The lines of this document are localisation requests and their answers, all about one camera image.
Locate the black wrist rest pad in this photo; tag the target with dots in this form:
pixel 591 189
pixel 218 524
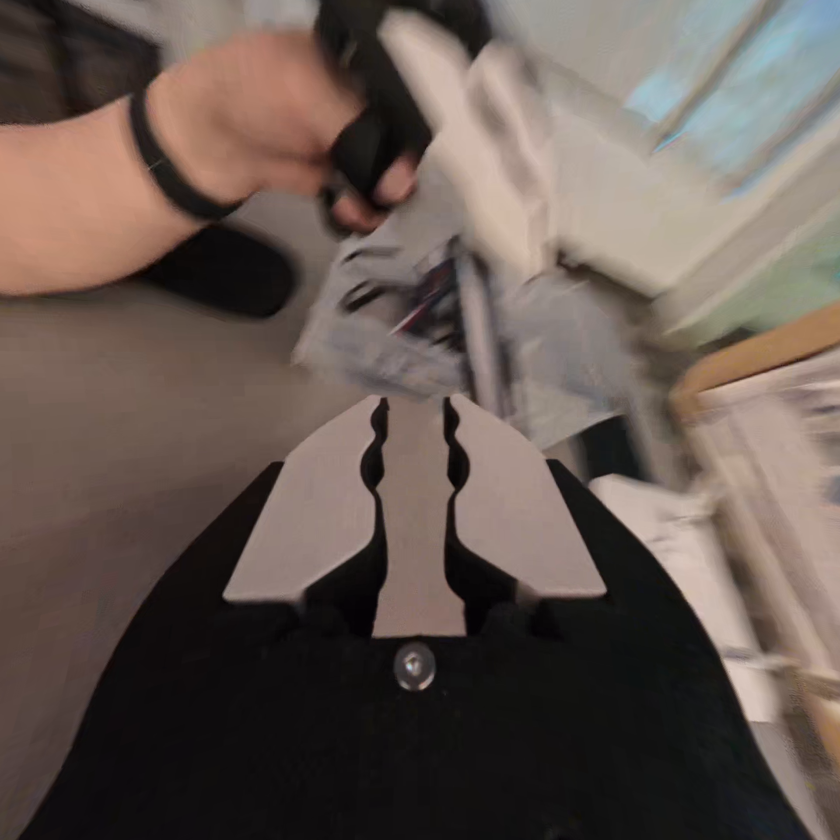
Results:
pixel 229 275

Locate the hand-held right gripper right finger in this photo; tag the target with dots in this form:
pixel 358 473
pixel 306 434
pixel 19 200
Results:
pixel 525 525

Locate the white metal document stand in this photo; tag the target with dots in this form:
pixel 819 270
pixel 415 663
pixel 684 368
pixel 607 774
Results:
pixel 656 512

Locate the clear plastic bin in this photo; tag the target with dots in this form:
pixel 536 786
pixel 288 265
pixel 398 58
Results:
pixel 367 354

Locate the large window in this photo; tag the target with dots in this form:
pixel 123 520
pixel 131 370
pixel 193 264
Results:
pixel 754 79

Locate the person's left forearm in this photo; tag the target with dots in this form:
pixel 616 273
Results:
pixel 65 210

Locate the person's left hand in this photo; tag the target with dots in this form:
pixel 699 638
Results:
pixel 249 111

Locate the black wristband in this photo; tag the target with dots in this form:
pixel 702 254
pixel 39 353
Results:
pixel 157 164

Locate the printed instruction sheet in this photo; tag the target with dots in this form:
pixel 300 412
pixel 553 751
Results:
pixel 787 459

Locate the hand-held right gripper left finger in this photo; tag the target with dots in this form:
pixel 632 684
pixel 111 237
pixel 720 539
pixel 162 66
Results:
pixel 302 525

